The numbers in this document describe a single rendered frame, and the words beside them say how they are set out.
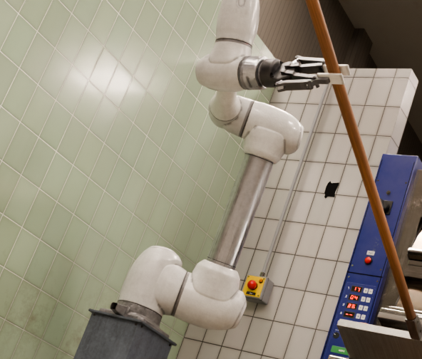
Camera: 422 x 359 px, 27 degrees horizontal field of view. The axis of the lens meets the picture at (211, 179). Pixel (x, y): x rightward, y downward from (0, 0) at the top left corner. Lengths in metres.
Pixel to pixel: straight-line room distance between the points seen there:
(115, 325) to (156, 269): 0.22
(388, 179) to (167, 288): 1.27
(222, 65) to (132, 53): 1.14
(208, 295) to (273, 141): 0.54
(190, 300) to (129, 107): 0.94
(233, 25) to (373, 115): 1.70
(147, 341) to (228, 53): 0.97
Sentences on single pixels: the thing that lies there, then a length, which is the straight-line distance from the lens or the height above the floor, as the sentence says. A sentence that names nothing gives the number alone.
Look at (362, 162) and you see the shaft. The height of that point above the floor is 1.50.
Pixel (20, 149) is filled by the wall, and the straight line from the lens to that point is 3.09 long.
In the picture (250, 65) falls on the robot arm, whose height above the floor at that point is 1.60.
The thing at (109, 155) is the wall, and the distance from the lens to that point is 3.41.
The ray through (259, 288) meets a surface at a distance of 3.74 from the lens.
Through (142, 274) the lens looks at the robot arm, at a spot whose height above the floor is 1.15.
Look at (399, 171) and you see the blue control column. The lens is 3.79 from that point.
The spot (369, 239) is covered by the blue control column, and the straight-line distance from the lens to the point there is 3.68.
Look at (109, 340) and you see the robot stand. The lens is 2.84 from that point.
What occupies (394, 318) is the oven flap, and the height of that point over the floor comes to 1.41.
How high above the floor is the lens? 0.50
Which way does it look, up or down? 20 degrees up
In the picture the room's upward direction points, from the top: 21 degrees clockwise
